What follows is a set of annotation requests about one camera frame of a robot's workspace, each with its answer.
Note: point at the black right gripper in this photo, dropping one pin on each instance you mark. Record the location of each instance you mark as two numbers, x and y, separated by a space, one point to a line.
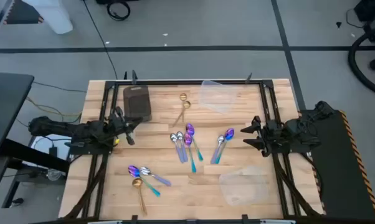
271 133

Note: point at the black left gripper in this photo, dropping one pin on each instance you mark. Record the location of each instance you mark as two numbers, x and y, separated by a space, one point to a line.
121 127

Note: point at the clear plastic bin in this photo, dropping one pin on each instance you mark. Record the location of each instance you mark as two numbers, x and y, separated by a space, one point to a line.
218 96
243 186

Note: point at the gold spoon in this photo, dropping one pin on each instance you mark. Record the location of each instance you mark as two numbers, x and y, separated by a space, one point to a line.
183 97
137 183
186 104

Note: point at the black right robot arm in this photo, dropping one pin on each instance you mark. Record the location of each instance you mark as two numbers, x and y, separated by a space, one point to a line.
299 130

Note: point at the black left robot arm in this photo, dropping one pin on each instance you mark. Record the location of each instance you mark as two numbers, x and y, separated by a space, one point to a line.
56 126

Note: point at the dark grey translucent bin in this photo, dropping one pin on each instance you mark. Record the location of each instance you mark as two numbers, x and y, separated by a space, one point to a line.
137 99

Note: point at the small black charger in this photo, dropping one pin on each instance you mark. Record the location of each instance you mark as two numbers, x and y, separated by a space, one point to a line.
53 151

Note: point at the black platform hazard stripe edge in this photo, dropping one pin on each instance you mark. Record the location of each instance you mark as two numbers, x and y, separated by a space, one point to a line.
337 174

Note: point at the white board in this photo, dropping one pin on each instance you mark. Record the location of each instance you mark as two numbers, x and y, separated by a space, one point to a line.
42 146

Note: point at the clear plastic cup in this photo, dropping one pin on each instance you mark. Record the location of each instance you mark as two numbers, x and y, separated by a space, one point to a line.
53 175

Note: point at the black equipment case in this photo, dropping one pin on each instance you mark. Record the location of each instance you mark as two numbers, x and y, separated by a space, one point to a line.
125 1

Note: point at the black desk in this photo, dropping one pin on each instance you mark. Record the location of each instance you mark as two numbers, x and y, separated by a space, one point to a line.
7 105

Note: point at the black mat hazard stripe edge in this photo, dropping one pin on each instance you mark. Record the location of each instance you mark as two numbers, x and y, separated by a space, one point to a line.
20 14

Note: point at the black equipment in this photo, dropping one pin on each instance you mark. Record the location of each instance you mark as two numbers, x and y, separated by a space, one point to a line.
372 12

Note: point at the black aluminium table frame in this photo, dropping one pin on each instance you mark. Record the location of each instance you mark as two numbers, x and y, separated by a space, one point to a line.
190 82

